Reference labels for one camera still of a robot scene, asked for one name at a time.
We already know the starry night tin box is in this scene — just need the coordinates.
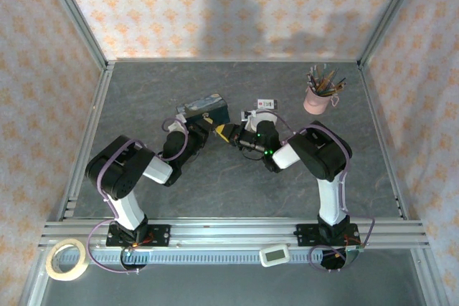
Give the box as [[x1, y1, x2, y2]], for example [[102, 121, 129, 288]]
[[175, 93, 230, 125]]

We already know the white square bowl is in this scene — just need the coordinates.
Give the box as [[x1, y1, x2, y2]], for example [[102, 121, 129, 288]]
[[249, 109, 279, 133]]

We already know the small white printed card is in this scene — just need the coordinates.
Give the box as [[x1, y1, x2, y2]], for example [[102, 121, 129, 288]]
[[257, 98, 280, 111]]

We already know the pink metal pencil cup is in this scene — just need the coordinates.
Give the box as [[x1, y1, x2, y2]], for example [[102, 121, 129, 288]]
[[303, 85, 340, 115]]

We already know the orange pencil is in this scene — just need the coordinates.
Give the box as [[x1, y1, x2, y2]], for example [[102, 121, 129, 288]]
[[324, 82, 346, 97], [318, 67, 339, 91]]

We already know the dark pencil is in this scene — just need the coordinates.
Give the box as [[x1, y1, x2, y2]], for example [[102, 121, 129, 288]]
[[323, 76, 348, 95]]

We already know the white digital timer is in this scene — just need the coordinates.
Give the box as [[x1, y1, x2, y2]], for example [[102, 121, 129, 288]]
[[258, 243, 290, 268]]

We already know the beige masking tape roll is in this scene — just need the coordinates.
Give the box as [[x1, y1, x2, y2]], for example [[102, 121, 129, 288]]
[[46, 238, 90, 282]]

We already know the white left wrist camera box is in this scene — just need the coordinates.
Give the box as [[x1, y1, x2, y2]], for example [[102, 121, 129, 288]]
[[168, 112, 190, 133]]

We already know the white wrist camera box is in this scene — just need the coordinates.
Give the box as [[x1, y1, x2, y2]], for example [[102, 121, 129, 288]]
[[240, 109, 260, 125], [168, 112, 190, 133]]

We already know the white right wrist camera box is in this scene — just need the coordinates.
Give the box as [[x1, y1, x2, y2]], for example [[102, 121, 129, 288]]
[[240, 109, 260, 125]]

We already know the aluminium table side rail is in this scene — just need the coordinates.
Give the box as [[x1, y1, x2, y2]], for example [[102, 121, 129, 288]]
[[57, 62, 115, 221], [357, 64, 410, 221]]

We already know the aluminium front rail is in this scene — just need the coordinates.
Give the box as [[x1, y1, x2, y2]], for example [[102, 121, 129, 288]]
[[38, 217, 430, 250]]

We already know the grey slotted cable duct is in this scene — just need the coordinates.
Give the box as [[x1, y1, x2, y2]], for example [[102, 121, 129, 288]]
[[87, 248, 355, 266]]

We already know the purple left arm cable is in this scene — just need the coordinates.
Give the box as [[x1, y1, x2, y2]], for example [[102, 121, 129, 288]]
[[85, 118, 190, 274]]

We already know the aluminium frame post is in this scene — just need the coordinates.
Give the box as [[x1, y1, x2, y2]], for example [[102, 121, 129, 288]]
[[358, 0, 423, 67], [38, 0, 109, 70]]

